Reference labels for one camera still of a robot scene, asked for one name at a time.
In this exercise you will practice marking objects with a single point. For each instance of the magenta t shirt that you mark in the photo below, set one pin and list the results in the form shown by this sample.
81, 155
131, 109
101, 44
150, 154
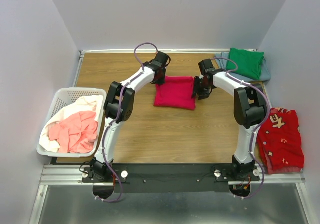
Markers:
176, 92

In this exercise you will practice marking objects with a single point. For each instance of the green folded t shirt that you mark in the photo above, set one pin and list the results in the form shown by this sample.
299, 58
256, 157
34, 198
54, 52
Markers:
248, 62

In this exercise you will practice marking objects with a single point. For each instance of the white cream garment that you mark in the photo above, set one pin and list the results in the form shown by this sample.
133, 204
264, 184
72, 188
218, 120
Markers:
73, 129

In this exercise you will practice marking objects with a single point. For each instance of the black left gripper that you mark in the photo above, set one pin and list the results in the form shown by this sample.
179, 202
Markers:
163, 70

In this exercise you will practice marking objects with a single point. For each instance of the red patterned folded t shirt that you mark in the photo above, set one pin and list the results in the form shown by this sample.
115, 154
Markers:
279, 142

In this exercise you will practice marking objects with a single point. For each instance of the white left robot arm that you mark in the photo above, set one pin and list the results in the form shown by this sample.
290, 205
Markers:
118, 108

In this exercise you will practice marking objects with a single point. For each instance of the aluminium frame rail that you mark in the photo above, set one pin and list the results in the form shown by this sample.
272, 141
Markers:
65, 197

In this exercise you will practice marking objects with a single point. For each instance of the peach pink garment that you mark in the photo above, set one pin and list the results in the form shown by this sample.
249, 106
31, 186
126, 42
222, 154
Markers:
75, 134

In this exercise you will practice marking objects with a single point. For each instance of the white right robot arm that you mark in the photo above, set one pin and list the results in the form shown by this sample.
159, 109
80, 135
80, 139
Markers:
251, 108

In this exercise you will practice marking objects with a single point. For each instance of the grey blue folded t shirt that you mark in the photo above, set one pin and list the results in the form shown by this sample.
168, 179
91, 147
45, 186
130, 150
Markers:
222, 63

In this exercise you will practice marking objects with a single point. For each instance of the white laundry basket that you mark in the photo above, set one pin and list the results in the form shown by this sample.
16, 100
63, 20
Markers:
68, 101

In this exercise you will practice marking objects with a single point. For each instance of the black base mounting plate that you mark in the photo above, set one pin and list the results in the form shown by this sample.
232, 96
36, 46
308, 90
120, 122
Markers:
162, 178

